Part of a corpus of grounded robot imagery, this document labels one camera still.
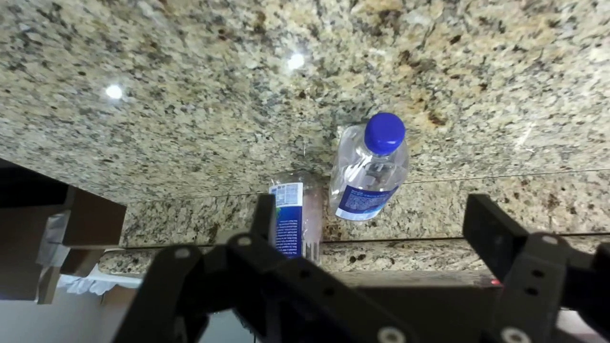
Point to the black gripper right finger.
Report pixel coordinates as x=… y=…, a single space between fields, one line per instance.
x=539 y=278

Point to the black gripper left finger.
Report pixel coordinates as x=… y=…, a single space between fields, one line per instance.
x=253 y=297

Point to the clear water bottle blue cap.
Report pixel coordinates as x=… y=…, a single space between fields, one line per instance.
x=290 y=219
x=368 y=177

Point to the brown cardboard box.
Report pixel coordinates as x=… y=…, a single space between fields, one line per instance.
x=88 y=219

